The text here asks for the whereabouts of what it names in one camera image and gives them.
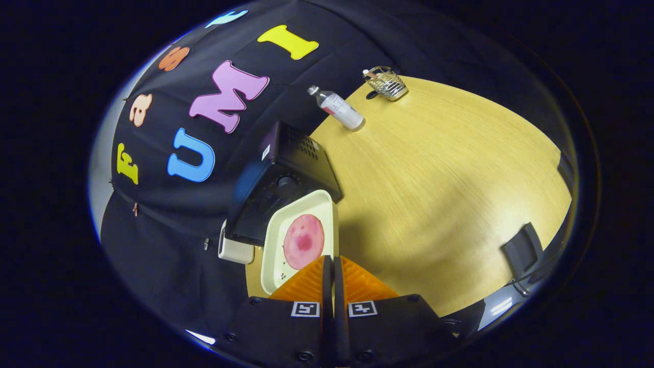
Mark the pink ham slice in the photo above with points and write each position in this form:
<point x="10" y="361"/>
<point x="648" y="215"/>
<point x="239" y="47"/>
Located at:
<point x="304" y="243"/>

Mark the clear plastic bottle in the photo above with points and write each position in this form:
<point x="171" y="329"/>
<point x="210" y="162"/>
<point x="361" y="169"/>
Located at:
<point x="340" y="108"/>

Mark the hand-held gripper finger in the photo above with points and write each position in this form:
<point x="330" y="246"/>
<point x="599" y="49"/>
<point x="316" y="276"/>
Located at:
<point x="338" y="286"/>
<point x="327" y="286"/>

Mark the cream food tray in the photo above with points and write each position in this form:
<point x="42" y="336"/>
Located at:
<point x="317" y="204"/>

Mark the white toaster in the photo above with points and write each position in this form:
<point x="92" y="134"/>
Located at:
<point x="235" y="251"/>

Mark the black toaster oven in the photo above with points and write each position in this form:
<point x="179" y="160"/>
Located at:
<point x="286" y="153"/>

